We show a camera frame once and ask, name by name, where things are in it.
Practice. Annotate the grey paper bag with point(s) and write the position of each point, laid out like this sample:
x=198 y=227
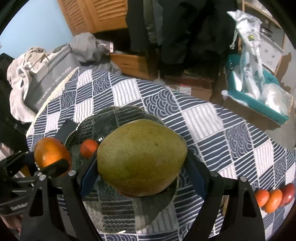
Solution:
x=50 y=76

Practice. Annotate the dark hanging jacket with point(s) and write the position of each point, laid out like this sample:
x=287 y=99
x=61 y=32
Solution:
x=137 y=23

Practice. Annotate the grey hanging jacket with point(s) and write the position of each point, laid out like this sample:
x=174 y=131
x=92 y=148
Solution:
x=156 y=20

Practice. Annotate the blue white patterned tablecloth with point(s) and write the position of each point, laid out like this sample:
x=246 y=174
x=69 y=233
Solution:
x=208 y=129

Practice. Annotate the red apple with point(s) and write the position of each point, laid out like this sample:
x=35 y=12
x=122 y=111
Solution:
x=288 y=193

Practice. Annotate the teal plastic basket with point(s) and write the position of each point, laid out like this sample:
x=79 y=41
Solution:
x=270 y=111

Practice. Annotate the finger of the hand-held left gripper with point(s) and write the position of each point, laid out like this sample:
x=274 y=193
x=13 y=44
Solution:
x=56 y=168
x=67 y=131

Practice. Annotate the white printed plastic bag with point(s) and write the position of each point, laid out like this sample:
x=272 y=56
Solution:
x=249 y=58

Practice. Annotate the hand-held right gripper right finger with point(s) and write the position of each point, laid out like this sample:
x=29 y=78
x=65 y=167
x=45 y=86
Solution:
x=196 y=178

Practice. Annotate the large orange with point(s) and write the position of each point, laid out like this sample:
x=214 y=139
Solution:
x=50 y=153
x=272 y=200

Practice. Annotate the white patterned storage box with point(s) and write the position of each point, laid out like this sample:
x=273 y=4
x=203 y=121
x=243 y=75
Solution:
x=270 y=53

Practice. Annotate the clear plastic bag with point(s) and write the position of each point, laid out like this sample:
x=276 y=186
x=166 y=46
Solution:
x=275 y=97

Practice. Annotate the small orange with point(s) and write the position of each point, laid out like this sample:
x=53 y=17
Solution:
x=89 y=147
x=262 y=198

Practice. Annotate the large green pear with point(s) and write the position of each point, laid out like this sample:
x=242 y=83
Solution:
x=138 y=157

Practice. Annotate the black hanging coat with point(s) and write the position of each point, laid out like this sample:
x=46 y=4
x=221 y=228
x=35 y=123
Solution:
x=196 y=34

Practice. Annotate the cardboard box with red label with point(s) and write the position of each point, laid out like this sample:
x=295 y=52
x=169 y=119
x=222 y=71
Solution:
x=196 y=87

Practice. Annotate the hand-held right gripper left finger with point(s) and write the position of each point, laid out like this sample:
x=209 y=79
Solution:
x=89 y=173

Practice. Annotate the beige crumpled cloth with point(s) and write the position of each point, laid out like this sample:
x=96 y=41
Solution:
x=18 y=69

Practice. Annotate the wooden louvered wardrobe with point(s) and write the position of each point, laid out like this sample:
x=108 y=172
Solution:
x=104 y=14

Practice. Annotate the wooden shelf rack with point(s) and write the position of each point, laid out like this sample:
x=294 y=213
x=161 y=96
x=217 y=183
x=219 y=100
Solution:
x=280 y=59

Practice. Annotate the plain cardboard box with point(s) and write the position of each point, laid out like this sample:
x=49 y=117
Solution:
x=254 y=118

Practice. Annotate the brown cardboard box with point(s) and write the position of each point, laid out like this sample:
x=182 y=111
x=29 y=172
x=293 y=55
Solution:
x=129 y=64

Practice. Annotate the grey crumpled clothing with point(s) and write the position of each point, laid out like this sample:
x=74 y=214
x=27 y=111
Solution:
x=85 y=44

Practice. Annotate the dark glass plate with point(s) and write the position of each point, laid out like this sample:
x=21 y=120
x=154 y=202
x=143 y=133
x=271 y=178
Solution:
x=111 y=125

